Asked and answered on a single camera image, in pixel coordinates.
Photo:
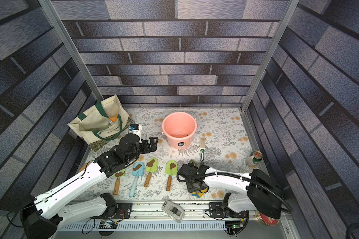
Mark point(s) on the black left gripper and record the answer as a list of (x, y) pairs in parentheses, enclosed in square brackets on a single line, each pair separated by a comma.
[(148, 149)]

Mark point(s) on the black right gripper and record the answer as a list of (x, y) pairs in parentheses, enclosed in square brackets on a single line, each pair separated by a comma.
[(193, 172)]

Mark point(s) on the pink plastic bucket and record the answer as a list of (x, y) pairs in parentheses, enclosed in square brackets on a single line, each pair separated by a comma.
[(179, 129)]

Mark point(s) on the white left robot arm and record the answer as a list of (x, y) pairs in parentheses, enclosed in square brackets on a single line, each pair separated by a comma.
[(42, 215)]

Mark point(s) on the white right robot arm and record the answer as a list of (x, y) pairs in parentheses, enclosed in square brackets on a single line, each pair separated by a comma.
[(247, 191)]

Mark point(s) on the blue trowel with soil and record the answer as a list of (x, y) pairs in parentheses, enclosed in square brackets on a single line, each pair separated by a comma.
[(137, 171)]

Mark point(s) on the cream canvas tote bag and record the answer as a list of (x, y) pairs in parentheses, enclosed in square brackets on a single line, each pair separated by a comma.
[(101, 123)]

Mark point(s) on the round red gold tin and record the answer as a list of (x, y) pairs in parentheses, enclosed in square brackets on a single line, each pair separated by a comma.
[(265, 220)]

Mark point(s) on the green trowel yellow handle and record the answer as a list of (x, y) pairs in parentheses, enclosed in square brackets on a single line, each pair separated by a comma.
[(199, 193)]

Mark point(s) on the green shovel brown handle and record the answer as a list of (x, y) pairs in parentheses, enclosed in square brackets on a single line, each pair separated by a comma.
[(171, 170)]

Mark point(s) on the green trowel brown handle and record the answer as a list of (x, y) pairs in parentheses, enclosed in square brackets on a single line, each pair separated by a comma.
[(151, 167)]

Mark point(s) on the green hand rake wooden handle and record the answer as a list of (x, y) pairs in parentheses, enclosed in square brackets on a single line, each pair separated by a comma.
[(118, 176)]

